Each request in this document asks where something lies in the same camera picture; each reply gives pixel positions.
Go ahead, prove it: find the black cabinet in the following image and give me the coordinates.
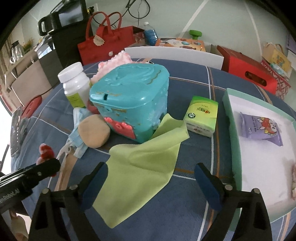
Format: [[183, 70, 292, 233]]
[[38, 5, 88, 68]]

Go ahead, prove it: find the smartphone on stand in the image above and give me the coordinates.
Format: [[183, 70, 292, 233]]
[[10, 106, 29, 157]]

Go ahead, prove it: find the beige paper gift bag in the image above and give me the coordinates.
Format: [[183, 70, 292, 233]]
[[262, 42, 291, 73]]

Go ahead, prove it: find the red pink pipe cleaner bundle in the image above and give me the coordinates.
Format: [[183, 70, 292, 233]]
[[36, 143, 56, 165]]

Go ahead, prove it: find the blue plaid tablecloth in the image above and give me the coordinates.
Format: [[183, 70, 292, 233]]
[[11, 59, 295, 240]]

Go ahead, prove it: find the green dumbbell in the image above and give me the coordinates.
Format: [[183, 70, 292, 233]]
[[189, 30, 202, 40]]

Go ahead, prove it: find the purple snack packet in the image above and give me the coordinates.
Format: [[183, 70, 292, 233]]
[[240, 113, 283, 147]]

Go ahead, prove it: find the blue face mask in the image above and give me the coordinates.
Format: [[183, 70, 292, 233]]
[[57, 108, 92, 159]]

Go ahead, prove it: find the red stool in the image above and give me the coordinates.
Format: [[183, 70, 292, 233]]
[[21, 95, 43, 118]]

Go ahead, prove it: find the teal toy treasure box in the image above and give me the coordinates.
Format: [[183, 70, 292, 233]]
[[89, 63, 170, 143]]

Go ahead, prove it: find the blue water bottle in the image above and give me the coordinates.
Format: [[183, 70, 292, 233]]
[[144, 22, 158, 46]]

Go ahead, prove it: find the white medicine bottle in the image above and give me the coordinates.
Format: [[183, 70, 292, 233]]
[[58, 62, 91, 108]]

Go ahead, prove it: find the beige oval sponge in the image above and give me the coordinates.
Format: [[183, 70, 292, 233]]
[[78, 114, 110, 148]]

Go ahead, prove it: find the red felt handbag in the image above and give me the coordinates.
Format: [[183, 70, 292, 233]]
[[78, 11, 144, 65]]

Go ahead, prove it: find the green tissue pack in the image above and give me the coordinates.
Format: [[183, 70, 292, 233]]
[[184, 96, 218, 138]]

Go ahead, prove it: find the red patterned box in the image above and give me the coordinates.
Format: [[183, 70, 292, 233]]
[[261, 59, 291, 100]]

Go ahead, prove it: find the red tape roll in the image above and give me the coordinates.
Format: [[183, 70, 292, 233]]
[[87, 101, 100, 114]]

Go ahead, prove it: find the orange toy box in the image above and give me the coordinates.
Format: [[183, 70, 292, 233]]
[[155, 38, 206, 52]]

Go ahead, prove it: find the pink white fluffy cloth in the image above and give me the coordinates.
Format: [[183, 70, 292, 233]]
[[90, 51, 134, 84]]

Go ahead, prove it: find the green microfiber cloth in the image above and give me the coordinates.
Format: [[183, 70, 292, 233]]
[[93, 114, 189, 228]]

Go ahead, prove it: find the teal white tray box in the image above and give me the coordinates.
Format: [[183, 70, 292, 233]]
[[223, 88, 295, 222]]

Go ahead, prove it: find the white foam board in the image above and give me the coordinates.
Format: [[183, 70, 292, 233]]
[[125, 46, 224, 70]]

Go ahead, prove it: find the red gift box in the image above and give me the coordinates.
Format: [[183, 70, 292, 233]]
[[217, 45, 278, 95]]

